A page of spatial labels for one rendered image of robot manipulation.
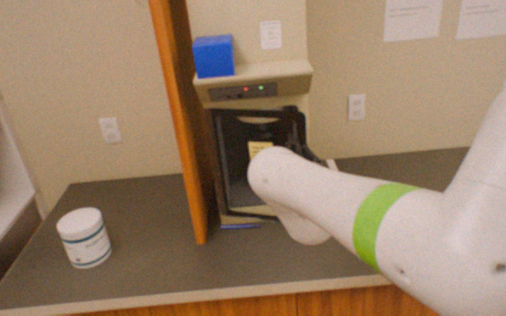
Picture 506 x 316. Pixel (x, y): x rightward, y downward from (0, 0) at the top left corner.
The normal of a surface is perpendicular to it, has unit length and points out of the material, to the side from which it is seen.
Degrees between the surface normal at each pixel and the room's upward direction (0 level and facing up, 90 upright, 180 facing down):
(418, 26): 90
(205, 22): 90
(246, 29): 90
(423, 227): 41
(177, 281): 0
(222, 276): 0
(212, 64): 90
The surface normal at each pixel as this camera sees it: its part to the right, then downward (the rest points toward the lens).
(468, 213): -0.63, -0.55
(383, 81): 0.04, 0.47
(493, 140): -0.81, -0.48
